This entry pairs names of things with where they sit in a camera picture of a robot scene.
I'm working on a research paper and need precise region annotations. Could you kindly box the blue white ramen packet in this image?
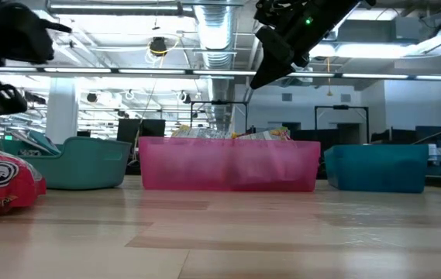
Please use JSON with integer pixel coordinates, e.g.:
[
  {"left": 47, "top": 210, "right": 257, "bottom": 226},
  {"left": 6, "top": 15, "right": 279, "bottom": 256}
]
[{"left": 171, "top": 124, "right": 233, "bottom": 140}]

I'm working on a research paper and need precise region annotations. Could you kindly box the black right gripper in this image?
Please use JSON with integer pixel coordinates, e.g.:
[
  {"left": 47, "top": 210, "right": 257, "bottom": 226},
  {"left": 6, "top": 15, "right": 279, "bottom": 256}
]
[{"left": 249, "top": 0, "right": 339, "bottom": 91}]

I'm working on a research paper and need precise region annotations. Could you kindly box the black desk monitor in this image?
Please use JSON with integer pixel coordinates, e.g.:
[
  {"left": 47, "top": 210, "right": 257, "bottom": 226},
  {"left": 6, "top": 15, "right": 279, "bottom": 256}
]
[{"left": 415, "top": 125, "right": 441, "bottom": 145}]

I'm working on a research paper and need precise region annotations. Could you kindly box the silver spiral ventilation duct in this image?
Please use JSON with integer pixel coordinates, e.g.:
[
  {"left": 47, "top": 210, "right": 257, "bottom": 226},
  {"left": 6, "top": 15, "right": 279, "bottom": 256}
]
[{"left": 193, "top": 0, "right": 237, "bottom": 135}]

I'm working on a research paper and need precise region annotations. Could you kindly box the pink plastic tray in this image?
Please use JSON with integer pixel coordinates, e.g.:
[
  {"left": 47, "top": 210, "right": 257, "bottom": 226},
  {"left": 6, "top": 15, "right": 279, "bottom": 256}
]
[{"left": 138, "top": 136, "right": 322, "bottom": 193}]

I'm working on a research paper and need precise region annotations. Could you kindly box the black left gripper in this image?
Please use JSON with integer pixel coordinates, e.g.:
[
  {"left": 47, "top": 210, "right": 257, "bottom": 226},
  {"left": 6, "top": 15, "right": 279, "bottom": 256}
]
[{"left": 0, "top": 2, "right": 73, "bottom": 119}]

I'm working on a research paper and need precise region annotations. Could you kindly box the teal green plastic bin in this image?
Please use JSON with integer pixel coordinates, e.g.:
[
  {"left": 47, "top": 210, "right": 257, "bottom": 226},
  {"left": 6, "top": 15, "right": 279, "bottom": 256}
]
[{"left": 0, "top": 136, "right": 133, "bottom": 191}]

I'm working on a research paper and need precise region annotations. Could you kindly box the black rectangular stand frame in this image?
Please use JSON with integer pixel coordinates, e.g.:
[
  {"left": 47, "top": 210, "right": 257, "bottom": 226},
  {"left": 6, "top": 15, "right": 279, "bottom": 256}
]
[{"left": 314, "top": 105, "right": 370, "bottom": 145}]

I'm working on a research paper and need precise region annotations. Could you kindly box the black ceiling dome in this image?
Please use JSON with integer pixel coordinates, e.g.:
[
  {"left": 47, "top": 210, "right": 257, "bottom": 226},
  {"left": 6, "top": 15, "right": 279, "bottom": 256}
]
[{"left": 149, "top": 36, "right": 168, "bottom": 57}]

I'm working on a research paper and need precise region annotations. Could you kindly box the yellow hanging cord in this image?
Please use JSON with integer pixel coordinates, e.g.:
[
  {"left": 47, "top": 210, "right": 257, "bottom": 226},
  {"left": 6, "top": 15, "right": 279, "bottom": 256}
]
[{"left": 325, "top": 57, "right": 334, "bottom": 98}]

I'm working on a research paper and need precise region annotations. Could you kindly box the blue rectangular plastic bin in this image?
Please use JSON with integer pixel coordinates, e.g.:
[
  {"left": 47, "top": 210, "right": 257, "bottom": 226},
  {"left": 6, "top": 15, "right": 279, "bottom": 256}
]
[{"left": 323, "top": 143, "right": 429, "bottom": 194}]

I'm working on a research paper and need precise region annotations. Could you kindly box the black ceiling spotlight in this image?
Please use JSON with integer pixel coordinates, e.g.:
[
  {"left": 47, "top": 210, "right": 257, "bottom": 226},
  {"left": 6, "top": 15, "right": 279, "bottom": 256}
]
[{"left": 26, "top": 91, "right": 47, "bottom": 105}]

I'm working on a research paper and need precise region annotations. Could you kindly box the long ceiling light rail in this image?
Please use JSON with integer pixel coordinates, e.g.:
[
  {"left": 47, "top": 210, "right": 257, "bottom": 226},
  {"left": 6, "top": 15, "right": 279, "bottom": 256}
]
[{"left": 0, "top": 65, "right": 441, "bottom": 81}]

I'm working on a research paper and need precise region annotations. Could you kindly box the shiny metal spoon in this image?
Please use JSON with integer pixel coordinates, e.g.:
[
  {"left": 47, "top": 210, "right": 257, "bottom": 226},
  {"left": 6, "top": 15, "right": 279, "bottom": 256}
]
[{"left": 9, "top": 130, "right": 47, "bottom": 150}]

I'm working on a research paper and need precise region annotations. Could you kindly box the white pillar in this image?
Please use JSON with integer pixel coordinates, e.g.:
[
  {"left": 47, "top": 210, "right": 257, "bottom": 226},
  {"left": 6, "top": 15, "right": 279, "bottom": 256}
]
[{"left": 43, "top": 79, "right": 79, "bottom": 145}]

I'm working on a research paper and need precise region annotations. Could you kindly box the black computer monitor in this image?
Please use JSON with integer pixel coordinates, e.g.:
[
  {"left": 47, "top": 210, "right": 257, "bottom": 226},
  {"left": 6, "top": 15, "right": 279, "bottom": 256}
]
[
  {"left": 141, "top": 119, "right": 167, "bottom": 138},
  {"left": 116, "top": 118, "right": 143, "bottom": 144}
]

